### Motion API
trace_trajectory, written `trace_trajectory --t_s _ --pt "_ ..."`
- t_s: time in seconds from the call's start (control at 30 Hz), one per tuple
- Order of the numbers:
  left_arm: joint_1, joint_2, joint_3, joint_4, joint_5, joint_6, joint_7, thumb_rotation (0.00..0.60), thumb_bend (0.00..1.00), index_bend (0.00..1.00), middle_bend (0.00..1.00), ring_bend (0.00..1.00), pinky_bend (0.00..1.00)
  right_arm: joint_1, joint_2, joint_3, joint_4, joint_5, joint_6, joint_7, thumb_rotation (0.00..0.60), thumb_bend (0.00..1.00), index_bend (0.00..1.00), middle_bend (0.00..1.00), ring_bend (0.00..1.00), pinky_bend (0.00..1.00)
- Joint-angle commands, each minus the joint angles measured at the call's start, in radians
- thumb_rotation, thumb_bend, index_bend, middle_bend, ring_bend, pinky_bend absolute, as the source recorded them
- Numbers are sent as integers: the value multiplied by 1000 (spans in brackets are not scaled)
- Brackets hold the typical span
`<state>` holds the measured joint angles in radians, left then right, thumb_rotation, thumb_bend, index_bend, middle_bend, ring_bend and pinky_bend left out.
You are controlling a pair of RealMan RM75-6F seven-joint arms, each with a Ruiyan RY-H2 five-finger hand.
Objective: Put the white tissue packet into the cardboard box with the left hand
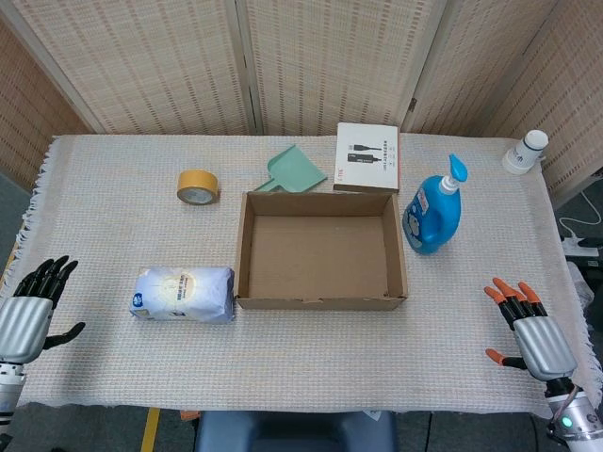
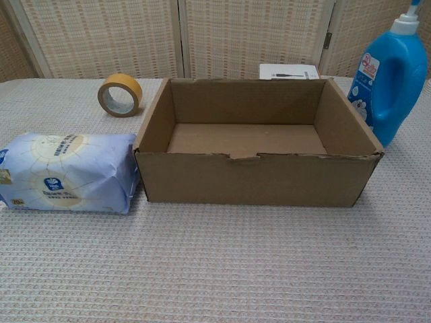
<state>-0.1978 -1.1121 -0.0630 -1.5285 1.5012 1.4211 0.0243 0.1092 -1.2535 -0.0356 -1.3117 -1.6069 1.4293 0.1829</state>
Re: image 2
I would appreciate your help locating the blue tissue pack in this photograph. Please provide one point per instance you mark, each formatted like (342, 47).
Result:
(67, 171)

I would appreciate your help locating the open brown cardboard box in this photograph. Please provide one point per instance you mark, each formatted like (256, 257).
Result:
(249, 175)

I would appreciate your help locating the small white printed box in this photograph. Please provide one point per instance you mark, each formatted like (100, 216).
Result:
(286, 72)

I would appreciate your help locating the beige woven tablecloth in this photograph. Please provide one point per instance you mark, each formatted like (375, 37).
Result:
(215, 262)

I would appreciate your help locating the brown packing tape roll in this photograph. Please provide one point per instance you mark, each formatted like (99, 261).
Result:
(129, 88)

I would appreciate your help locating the woven folding screen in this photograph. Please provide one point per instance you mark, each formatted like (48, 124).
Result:
(215, 37)

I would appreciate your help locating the metal screen hinge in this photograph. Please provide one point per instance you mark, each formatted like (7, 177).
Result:
(328, 40)

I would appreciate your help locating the blue detergent bottle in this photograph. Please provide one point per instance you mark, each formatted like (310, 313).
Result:
(402, 87)

